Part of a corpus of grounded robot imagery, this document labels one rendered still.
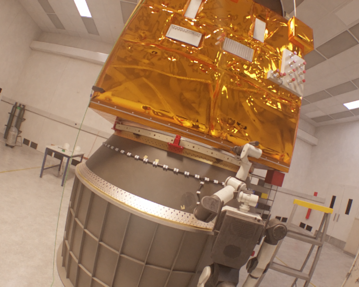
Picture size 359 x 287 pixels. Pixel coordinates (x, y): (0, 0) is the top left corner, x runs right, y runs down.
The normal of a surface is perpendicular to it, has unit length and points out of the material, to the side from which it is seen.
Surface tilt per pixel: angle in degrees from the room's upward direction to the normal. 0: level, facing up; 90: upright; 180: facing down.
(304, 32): 87
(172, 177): 62
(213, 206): 46
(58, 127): 90
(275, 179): 90
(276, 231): 90
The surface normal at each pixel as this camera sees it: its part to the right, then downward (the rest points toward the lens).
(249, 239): -0.27, -0.18
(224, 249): -0.34, 0.07
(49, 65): 0.15, -0.04
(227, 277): 0.25, -0.73
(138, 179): -0.06, -0.58
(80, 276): -0.47, -0.22
